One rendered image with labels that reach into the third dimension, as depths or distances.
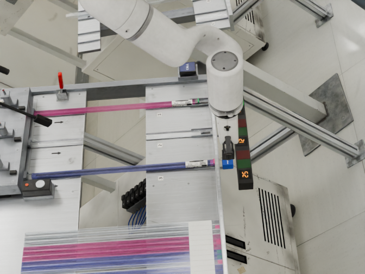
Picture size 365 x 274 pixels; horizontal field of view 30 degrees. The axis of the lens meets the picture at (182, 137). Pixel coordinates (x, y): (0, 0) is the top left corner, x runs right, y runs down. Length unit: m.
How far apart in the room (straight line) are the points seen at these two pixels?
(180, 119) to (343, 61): 0.99
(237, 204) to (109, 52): 1.06
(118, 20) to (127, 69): 1.74
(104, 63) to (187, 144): 1.29
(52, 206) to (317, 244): 1.06
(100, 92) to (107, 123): 2.11
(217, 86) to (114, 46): 1.54
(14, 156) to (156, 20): 0.66
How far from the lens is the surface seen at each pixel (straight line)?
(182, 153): 1.90
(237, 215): 2.33
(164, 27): 1.46
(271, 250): 2.39
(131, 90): 2.08
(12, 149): 1.93
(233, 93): 1.57
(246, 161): 1.89
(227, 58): 1.54
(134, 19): 1.43
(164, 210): 1.81
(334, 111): 2.67
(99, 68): 3.16
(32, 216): 1.87
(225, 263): 1.70
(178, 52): 1.48
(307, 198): 2.63
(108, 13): 1.42
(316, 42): 2.94
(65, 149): 1.96
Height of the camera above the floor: 1.79
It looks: 32 degrees down
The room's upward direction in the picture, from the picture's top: 66 degrees counter-clockwise
